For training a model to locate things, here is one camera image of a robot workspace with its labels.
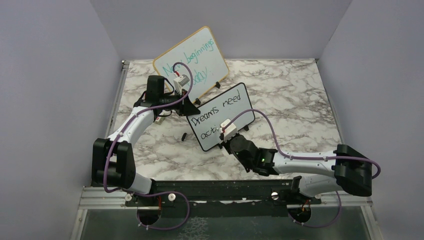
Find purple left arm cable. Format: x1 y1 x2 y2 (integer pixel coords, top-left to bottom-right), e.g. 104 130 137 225
102 62 195 232

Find yellow framed whiteboard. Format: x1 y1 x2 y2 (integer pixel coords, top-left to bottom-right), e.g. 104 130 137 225
152 26 230 101

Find black yellow-board stand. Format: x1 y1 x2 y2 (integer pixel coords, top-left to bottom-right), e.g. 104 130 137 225
193 81 221 106

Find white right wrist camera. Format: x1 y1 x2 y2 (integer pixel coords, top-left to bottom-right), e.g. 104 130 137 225
218 118 238 142

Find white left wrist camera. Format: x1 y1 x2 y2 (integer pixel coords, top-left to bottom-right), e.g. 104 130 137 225
173 74 190 96

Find black marker cap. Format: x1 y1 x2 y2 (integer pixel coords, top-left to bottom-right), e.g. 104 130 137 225
181 132 187 141

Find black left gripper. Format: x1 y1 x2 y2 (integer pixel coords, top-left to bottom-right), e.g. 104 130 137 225
159 88 201 116

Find black framed whiteboard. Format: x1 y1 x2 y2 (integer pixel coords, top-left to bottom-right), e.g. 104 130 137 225
186 82 253 152

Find aluminium side rail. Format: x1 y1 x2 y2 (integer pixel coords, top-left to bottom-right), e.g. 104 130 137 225
104 60 130 138

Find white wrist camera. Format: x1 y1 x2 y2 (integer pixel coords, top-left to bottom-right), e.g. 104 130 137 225
173 74 190 96
218 118 238 142

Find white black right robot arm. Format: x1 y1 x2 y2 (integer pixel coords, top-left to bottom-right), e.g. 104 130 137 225
222 133 373 204

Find black aluminium front base frame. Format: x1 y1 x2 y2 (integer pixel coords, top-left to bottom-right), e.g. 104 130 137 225
78 179 373 219

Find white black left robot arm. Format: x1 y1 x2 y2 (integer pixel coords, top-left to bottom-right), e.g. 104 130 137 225
91 75 200 206

